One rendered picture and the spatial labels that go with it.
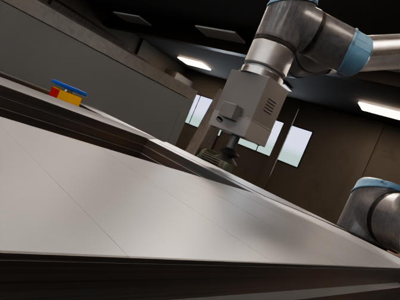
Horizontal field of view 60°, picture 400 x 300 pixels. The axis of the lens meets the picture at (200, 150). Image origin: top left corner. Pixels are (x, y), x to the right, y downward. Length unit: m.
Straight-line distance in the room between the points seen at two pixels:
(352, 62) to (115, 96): 0.71
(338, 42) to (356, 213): 0.39
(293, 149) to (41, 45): 11.25
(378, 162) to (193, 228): 11.21
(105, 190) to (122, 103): 0.98
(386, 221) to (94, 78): 0.83
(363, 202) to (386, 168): 10.46
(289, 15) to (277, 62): 0.08
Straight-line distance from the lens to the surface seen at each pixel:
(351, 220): 0.85
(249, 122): 0.55
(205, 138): 6.84
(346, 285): 0.26
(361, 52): 0.65
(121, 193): 0.17
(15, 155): 0.17
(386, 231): 0.77
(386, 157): 11.35
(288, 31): 0.60
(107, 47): 1.09
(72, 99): 0.82
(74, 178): 0.16
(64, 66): 1.04
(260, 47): 0.59
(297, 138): 12.03
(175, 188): 0.24
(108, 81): 1.10
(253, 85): 0.57
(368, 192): 0.85
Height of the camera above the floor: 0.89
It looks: 2 degrees down
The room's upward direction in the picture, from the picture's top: 23 degrees clockwise
